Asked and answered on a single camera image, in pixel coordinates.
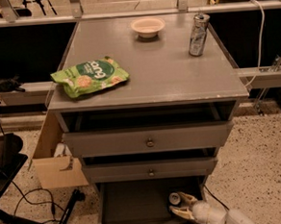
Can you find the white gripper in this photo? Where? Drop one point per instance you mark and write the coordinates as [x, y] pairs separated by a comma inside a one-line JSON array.
[[200, 210]]

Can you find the blue pepsi can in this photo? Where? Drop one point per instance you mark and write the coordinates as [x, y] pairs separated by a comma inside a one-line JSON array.
[[174, 201]]

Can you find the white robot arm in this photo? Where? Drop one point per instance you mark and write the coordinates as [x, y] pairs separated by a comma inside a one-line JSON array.
[[232, 216]]

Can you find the bottom open grey drawer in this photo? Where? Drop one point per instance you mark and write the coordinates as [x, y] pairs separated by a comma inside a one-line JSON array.
[[144, 202]]

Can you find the grey drawer cabinet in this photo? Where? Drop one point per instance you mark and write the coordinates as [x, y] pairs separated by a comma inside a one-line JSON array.
[[167, 86]]

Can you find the middle grey drawer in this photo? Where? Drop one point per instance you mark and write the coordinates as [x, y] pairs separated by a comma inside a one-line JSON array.
[[151, 170]]

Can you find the top grey drawer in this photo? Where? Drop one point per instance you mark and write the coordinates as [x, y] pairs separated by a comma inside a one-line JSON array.
[[148, 140]]

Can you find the silver tall can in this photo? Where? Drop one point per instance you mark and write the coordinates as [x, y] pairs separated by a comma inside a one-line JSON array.
[[199, 34]]

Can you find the cardboard box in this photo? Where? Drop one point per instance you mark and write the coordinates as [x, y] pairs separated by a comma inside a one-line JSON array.
[[53, 161]]

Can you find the green snack bag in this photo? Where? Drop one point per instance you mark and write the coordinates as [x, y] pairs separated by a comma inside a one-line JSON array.
[[90, 77]]

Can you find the white paper bowl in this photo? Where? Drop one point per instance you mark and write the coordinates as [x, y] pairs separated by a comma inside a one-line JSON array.
[[148, 27]]

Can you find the black chair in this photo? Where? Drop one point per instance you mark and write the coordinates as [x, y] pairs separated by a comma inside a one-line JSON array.
[[10, 147]]

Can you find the black stand base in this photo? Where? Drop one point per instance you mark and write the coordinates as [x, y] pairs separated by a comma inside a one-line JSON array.
[[36, 206]]

